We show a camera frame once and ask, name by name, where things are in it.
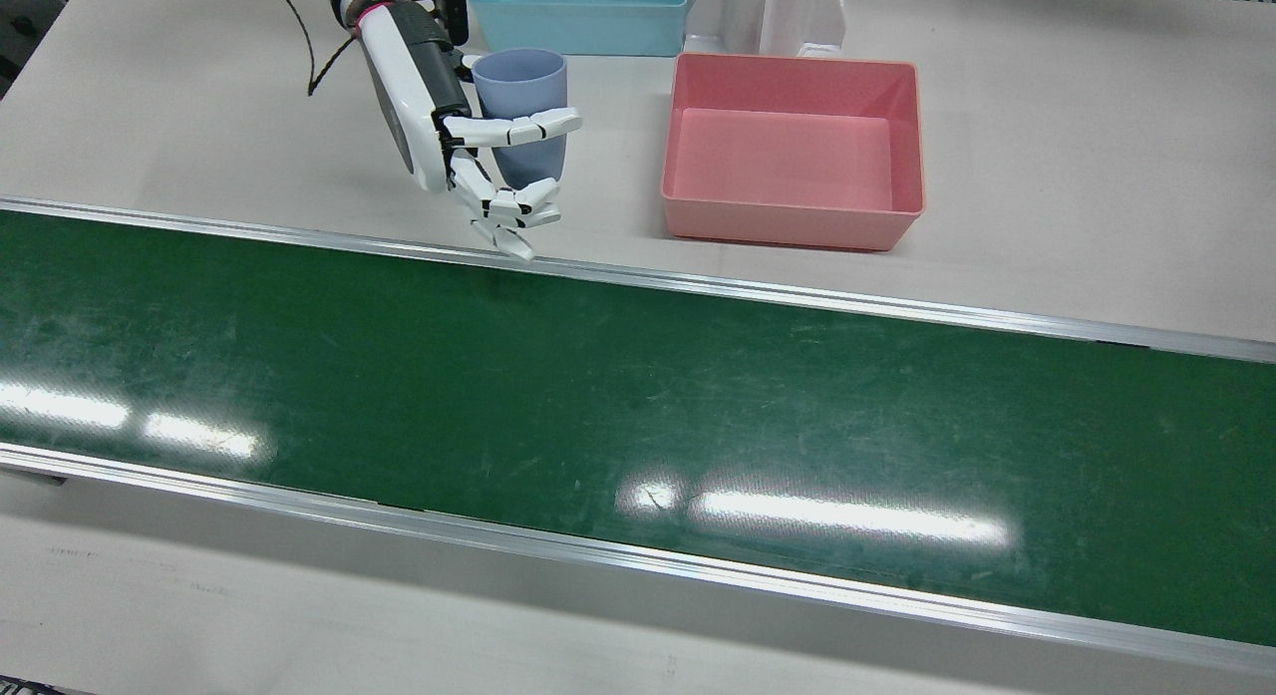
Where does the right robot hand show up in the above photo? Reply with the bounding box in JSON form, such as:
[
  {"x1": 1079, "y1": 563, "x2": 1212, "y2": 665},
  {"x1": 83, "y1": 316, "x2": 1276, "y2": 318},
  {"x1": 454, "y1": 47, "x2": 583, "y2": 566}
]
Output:
[{"x1": 354, "y1": 2, "x2": 584, "y2": 265}]

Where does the blue plastic cup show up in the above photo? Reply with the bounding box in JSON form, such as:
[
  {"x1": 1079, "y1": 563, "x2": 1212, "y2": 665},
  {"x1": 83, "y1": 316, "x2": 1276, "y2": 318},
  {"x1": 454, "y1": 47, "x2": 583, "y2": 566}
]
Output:
[{"x1": 471, "y1": 47, "x2": 569, "y2": 192}]

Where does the blue plastic box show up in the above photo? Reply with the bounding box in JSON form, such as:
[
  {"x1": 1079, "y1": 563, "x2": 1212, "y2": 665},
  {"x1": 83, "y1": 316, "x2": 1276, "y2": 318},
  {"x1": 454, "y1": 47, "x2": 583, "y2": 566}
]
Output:
[{"x1": 469, "y1": 0, "x2": 691, "y2": 58}]

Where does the pink plastic box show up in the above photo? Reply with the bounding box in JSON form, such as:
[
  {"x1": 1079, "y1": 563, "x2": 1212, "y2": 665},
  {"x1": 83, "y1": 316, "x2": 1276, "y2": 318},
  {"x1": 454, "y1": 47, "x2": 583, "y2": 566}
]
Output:
[{"x1": 661, "y1": 52, "x2": 926, "y2": 252}]

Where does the green conveyor belt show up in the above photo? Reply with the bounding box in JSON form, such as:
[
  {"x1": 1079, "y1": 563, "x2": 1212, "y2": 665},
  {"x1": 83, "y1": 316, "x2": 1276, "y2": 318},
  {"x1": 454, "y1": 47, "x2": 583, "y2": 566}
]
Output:
[{"x1": 0, "y1": 196, "x2": 1276, "y2": 676}]

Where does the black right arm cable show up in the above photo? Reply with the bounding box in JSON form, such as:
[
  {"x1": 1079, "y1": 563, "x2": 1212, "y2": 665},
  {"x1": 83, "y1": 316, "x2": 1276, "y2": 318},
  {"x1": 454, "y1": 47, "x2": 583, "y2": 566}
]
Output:
[{"x1": 269, "y1": 0, "x2": 358, "y2": 98}]

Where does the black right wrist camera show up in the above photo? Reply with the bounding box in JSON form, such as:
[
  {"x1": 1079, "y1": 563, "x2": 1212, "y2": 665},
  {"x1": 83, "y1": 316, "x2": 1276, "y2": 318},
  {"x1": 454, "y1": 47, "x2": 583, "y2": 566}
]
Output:
[{"x1": 404, "y1": 0, "x2": 470, "y2": 50}]

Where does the white column mount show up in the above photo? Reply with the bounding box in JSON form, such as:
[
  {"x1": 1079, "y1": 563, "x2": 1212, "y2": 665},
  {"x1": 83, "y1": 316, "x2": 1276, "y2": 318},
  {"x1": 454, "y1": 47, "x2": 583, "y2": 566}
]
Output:
[{"x1": 683, "y1": 0, "x2": 848, "y2": 60}]

